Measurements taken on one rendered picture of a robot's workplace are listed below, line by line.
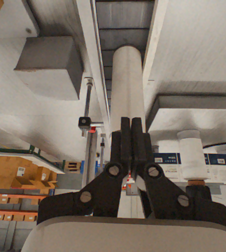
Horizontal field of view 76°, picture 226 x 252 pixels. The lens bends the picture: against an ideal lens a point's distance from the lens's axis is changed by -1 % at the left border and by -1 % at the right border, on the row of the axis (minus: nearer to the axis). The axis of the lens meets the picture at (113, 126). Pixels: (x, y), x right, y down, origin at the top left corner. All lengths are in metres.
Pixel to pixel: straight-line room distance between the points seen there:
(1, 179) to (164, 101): 2.04
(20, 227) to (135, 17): 8.95
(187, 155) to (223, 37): 0.40
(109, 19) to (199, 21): 0.17
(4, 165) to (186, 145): 2.04
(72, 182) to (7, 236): 3.45
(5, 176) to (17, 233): 6.98
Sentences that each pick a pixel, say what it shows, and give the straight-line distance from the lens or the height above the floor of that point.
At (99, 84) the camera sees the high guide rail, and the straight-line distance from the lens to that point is 0.23.
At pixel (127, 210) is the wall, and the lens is 8.47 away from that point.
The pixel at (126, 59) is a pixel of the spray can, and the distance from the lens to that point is 0.26.
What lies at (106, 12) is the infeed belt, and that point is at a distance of 0.26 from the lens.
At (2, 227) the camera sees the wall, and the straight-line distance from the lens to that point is 9.31.
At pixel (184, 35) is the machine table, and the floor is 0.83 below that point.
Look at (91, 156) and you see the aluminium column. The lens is 0.71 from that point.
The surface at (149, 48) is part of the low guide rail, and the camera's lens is 0.25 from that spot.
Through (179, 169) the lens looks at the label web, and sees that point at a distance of 0.84.
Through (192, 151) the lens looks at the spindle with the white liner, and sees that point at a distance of 0.63.
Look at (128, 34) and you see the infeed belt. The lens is 0.28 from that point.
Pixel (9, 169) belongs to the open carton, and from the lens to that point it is 2.21.
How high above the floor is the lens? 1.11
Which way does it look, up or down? 23 degrees down
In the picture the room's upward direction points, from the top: 178 degrees counter-clockwise
